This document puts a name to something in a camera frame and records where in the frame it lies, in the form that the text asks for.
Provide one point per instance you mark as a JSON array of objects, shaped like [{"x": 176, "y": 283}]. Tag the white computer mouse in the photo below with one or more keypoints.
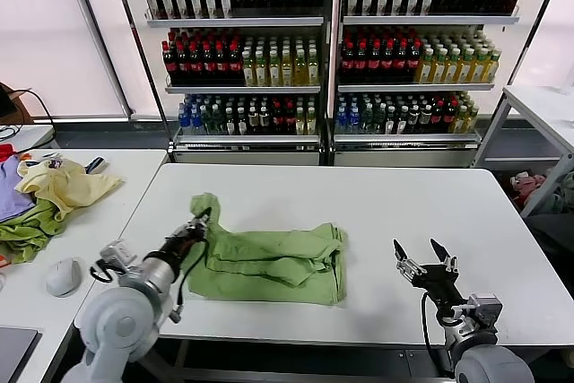
[{"x": 63, "y": 277}]

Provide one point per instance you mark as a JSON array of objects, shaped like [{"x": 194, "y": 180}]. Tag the light green t-shirt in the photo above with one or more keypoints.
[{"x": 269, "y": 266}]

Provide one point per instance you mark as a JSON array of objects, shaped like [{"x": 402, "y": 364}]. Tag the orange cloth scrap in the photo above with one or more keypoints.
[{"x": 27, "y": 159}]

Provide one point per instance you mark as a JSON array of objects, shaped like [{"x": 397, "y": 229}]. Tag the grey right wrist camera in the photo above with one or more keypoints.
[{"x": 484, "y": 309}]

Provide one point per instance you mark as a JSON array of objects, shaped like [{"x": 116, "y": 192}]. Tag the small red cap cola bottle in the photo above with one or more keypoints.
[
  {"x": 278, "y": 123},
  {"x": 290, "y": 123},
  {"x": 437, "y": 122},
  {"x": 449, "y": 120}
]

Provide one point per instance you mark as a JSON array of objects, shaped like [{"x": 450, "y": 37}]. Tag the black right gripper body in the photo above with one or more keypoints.
[{"x": 437, "y": 282}]

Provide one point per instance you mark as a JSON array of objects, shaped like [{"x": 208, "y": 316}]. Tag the small green soda bottle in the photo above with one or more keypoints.
[
  {"x": 207, "y": 123},
  {"x": 218, "y": 123},
  {"x": 367, "y": 122},
  {"x": 379, "y": 122}
]

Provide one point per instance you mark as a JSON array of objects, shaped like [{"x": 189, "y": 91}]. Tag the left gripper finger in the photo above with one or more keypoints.
[
  {"x": 198, "y": 221},
  {"x": 207, "y": 217}
]

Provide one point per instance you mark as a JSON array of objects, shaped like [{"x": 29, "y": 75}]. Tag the blue water bottle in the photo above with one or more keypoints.
[
  {"x": 341, "y": 122},
  {"x": 196, "y": 123},
  {"x": 354, "y": 122},
  {"x": 184, "y": 123}
]

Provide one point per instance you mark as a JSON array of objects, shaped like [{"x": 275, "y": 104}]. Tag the grey clothes heap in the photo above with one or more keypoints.
[{"x": 562, "y": 190}]

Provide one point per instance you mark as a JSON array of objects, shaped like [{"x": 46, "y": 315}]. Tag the white frame table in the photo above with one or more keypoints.
[{"x": 533, "y": 105}]

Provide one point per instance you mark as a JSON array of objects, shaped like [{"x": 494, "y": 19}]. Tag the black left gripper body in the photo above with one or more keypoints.
[{"x": 184, "y": 239}]

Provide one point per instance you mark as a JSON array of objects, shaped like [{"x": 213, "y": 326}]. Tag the grey laptop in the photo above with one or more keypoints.
[{"x": 15, "y": 351}]

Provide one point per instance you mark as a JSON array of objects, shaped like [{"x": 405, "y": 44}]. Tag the brown cardboard box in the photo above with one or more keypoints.
[{"x": 23, "y": 107}]

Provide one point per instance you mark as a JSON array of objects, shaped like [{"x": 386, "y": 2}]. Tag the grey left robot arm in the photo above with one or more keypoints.
[{"x": 121, "y": 315}]

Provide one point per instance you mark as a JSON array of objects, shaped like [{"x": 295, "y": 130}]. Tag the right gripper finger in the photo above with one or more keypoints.
[
  {"x": 446, "y": 262},
  {"x": 406, "y": 265}
]

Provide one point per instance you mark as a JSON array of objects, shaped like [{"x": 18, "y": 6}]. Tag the red orange small item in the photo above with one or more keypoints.
[{"x": 3, "y": 262}]

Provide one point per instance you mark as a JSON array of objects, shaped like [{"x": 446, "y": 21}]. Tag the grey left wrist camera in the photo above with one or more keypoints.
[{"x": 119, "y": 256}]

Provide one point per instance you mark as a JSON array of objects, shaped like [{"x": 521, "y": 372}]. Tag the small grey label dark bottle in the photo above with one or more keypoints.
[
  {"x": 264, "y": 123},
  {"x": 253, "y": 123},
  {"x": 425, "y": 122},
  {"x": 413, "y": 122}
]

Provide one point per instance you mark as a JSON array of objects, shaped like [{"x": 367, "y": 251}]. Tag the purple shirt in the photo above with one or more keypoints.
[{"x": 11, "y": 194}]

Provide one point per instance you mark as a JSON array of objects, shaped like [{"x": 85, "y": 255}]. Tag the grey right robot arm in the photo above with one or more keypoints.
[{"x": 484, "y": 365}]

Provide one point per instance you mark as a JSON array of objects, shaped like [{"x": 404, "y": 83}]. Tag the red cloth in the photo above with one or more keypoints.
[{"x": 5, "y": 152}]

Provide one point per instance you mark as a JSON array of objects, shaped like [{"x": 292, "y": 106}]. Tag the small white label dark bottle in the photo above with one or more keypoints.
[
  {"x": 230, "y": 123},
  {"x": 402, "y": 122},
  {"x": 390, "y": 122},
  {"x": 242, "y": 123}
]

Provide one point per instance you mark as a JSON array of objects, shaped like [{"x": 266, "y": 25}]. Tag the blue white striped item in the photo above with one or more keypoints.
[{"x": 96, "y": 164}]

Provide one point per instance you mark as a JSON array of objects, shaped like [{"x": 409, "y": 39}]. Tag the pale yellow shirt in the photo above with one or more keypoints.
[{"x": 76, "y": 185}]

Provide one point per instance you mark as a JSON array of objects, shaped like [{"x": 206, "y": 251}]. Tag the pink cloth heap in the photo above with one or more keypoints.
[{"x": 527, "y": 185}]

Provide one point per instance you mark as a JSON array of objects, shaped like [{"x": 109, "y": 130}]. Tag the crumpled green garment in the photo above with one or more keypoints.
[{"x": 27, "y": 235}]

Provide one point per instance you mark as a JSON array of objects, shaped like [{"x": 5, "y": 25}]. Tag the small yellow drink bottle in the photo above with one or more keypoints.
[
  {"x": 310, "y": 123},
  {"x": 459, "y": 124},
  {"x": 299, "y": 123},
  {"x": 470, "y": 123}
]

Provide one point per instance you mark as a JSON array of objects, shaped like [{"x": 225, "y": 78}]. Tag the small printed paper tag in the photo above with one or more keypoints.
[{"x": 54, "y": 161}]

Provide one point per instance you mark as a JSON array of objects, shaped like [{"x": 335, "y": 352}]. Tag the yellow juice bottle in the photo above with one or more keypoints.
[
  {"x": 312, "y": 70},
  {"x": 425, "y": 69},
  {"x": 479, "y": 69},
  {"x": 248, "y": 70},
  {"x": 286, "y": 70},
  {"x": 452, "y": 69},
  {"x": 260, "y": 70},
  {"x": 466, "y": 69},
  {"x": 299, "y": 70},
  {"x": 492, "y": 69},
  {"x": 273, "y": 70},
  {"x": 438, "y": 69}
]

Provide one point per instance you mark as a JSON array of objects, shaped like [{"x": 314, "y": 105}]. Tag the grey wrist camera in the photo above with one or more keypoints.
[
  {"x": 484, "y": 309},
  {"x": 119, "y": 256}
]

